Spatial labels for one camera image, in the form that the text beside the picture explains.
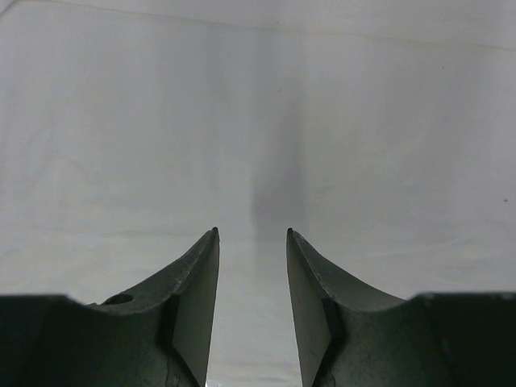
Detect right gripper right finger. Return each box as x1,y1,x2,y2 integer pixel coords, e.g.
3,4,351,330
286,230,515,386

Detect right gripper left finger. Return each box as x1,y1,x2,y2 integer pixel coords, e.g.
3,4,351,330
1,229,219,386

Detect white t shirt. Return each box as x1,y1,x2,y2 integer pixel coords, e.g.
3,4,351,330
1,1,515,386

